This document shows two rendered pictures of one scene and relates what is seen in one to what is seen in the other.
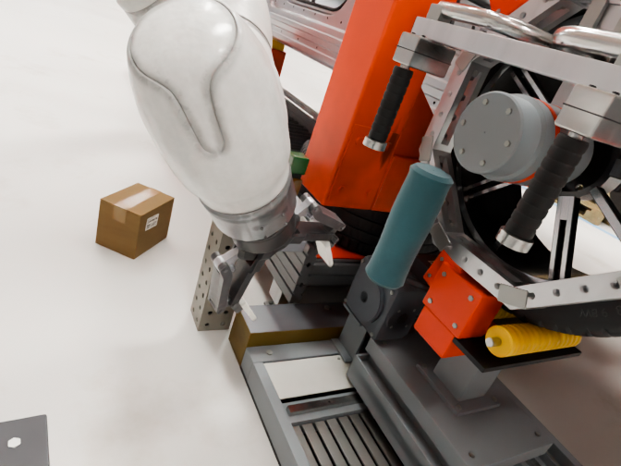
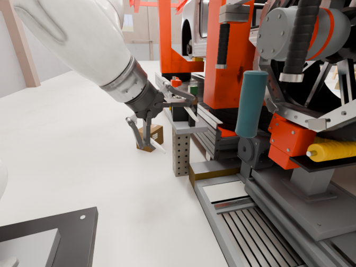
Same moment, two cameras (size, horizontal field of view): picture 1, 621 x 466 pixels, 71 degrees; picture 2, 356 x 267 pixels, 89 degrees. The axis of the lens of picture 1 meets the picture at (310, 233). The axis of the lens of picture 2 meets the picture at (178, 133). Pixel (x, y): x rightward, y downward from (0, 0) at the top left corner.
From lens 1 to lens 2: 22 cm
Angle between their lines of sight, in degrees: 20
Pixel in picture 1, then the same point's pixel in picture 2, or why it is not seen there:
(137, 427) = (149, 217)
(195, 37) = not seen: outside the picture
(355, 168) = (224, 88)
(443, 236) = (272, 105)
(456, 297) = (285, 134)
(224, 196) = (88, 70)
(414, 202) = (248, 89)
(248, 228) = (119, 92)
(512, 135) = (284, 27)
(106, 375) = (138, 197)
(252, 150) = (82, 35)
